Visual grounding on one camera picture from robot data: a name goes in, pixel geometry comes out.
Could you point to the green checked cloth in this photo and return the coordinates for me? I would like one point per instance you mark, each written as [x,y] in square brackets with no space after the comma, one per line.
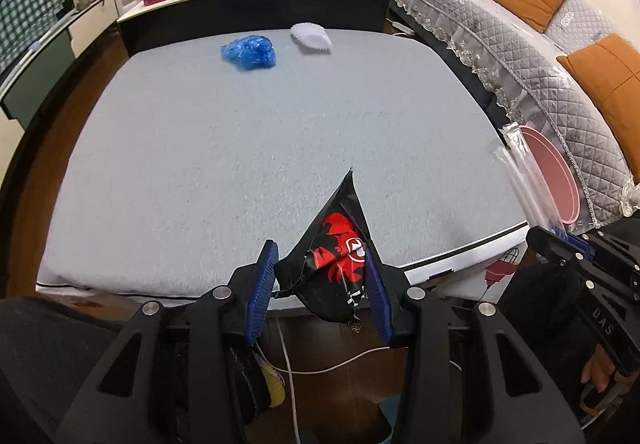
[30,8]

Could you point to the white marble coffee table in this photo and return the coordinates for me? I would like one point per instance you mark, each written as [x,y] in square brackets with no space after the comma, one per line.
[320,8]

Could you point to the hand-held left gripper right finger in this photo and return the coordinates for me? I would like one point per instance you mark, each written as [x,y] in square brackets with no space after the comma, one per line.
[377,296]

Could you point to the pink bin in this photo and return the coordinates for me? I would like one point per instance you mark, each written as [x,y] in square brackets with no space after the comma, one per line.
[555,173]

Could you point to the green white tv cabinet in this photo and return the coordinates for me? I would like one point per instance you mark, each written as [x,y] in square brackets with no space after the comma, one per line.
[35,73]

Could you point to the blue plastic bag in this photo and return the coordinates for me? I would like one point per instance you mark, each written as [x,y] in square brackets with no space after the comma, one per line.
[248,52]

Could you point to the white power strip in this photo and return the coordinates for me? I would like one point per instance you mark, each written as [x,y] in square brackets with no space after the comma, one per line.
[402,27]

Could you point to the black red snack wrapper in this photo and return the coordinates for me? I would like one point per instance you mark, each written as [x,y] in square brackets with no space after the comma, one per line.
[335,244]

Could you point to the grey quilted sofa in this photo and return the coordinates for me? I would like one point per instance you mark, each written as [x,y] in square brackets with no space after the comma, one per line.
[500,33]

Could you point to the white red printed bag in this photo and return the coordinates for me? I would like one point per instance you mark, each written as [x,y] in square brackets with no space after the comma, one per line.
[500,271]

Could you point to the yellow black slipper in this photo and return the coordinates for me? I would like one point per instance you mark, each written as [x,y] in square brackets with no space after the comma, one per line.
[272,384]

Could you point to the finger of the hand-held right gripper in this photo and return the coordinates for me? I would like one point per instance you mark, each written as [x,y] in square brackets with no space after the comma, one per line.
[557,246]
[617,254]

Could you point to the clear plastic bag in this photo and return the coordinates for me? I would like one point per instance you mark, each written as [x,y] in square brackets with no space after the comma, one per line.
[525,179]

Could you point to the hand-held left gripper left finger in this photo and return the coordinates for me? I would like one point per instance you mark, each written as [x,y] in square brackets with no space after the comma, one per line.
[265,289]

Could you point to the person's right hand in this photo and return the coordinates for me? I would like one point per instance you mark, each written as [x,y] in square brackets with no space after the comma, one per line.
[597,369]

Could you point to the person's dark trouser leg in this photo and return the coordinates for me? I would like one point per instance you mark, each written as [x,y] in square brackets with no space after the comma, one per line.
[540,314]

